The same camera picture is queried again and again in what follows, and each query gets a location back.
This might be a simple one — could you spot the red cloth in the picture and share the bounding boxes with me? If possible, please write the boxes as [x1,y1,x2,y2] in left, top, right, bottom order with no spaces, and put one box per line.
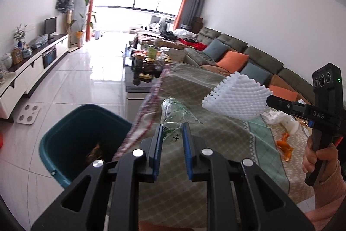
[178,37,207,51]

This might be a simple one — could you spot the clear plastic bag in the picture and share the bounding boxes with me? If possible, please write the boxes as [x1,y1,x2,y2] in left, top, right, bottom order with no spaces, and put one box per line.
[30,34,50,49]

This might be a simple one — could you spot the person's right hand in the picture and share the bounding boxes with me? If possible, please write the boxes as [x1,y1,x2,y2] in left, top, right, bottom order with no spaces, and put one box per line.
[302,136,340,183]

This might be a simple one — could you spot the cloth covered standing fan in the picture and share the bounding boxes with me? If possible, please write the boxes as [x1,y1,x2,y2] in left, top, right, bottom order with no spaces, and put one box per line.
[55,0,75,49]

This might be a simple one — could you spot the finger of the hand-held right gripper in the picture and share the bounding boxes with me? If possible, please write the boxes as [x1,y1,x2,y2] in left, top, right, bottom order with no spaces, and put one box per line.
[266,95,308,116]

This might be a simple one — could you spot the person's right forearm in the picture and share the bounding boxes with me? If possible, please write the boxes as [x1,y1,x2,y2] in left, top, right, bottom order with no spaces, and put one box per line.
[305,158,346,231]

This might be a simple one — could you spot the white black tv cabinet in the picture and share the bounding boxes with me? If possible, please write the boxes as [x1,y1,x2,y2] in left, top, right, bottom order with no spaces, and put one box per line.
[0,33,69,120]

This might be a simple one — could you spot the grey blue cushion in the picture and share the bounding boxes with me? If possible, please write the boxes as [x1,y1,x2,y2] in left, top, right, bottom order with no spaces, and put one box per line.
[203,38,227,61]
[242,62,271,85]

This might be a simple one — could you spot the grey curtain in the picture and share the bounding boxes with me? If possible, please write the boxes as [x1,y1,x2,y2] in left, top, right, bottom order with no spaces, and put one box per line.
[181,0,208,31]

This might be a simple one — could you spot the pile of white clothes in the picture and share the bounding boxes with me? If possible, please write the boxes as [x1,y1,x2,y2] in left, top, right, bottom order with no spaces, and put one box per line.
[173,29,199,39]

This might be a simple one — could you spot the white bathroom scale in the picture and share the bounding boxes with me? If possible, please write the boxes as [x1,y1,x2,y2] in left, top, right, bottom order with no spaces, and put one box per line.
[17,105,41,124]

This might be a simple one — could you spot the white mesh office chair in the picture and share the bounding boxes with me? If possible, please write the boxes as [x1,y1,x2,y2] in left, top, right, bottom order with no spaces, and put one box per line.
[149,15,164,31]

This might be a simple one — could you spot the clear green printed plastic wrapper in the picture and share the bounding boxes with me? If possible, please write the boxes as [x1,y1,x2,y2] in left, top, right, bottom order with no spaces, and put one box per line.
[161,97,204,144]

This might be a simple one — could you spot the white foam fruit net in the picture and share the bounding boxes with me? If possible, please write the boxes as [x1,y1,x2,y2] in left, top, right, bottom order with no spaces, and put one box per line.
[202,72,272,121]

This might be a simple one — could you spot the black bag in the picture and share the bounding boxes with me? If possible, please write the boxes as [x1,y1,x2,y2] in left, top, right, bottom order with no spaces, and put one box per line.
[159,30,176,40]

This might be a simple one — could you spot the white lidded jar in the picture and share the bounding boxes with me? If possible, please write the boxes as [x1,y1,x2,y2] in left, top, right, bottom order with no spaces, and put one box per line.
[1,54,13,70]

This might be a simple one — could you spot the orange cushion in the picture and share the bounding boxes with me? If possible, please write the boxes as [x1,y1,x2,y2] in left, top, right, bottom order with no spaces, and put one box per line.
[269,84,298,102]
[216,50,250,75]

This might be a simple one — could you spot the white tissue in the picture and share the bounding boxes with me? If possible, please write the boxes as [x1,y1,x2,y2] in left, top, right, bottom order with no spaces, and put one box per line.
[263,110,301,135]

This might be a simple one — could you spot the gold foil wrapper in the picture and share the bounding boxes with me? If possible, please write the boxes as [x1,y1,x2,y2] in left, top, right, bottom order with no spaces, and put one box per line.
[86,142,105,164]

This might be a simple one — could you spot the green sectional sofa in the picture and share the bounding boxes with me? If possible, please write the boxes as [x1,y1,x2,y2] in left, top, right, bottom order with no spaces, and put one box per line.
[184,27,317,105]

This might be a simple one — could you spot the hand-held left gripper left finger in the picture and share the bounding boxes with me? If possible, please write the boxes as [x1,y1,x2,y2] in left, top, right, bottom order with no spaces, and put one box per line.
[31,123,163,231]

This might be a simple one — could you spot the blue vase with branches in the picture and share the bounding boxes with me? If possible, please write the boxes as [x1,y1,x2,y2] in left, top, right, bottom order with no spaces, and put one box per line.
[13,24,27,49]

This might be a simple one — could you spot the black monitor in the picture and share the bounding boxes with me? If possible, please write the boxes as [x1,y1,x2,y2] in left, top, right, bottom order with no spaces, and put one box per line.
[45,17,58,40]

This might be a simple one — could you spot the brown cardboard boxes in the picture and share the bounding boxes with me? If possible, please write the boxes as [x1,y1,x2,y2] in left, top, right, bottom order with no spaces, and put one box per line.
[192,17,204,34]

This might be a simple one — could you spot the glass coffee table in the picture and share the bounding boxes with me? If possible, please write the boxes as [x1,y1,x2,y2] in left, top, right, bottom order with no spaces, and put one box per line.
[124,43,168,100]

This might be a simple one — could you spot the teal plastic waste bin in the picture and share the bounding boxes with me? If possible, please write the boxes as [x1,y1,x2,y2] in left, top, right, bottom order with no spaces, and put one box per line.
[39,104,133,188]

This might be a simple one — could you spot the orange peel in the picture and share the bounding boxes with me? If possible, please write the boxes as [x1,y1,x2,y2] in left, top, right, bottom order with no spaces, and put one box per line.
[276,132,294,162]

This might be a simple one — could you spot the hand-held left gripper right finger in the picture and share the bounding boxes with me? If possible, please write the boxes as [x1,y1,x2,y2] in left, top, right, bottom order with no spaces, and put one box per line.
[182,122,315,231]

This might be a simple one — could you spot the wooden photo frame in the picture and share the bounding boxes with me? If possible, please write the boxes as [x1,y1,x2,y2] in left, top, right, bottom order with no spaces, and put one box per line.
[11,47,24,64]

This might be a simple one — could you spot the tall leafy plant in vase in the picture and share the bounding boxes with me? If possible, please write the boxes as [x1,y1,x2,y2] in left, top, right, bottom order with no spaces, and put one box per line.
[72,0,97,48]

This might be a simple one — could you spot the pink trimmed under cloth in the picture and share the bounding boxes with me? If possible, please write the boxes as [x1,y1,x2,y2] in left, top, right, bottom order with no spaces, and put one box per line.
[112,63,169,162]

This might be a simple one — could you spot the green grey patterned tablecloth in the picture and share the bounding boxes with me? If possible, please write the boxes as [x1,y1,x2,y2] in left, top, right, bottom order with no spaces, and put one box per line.
[112,62,319,229]

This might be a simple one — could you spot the orange curtain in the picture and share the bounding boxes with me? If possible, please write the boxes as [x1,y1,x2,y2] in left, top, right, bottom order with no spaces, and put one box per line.
[86,0,104,42]
[173,0,194,28]

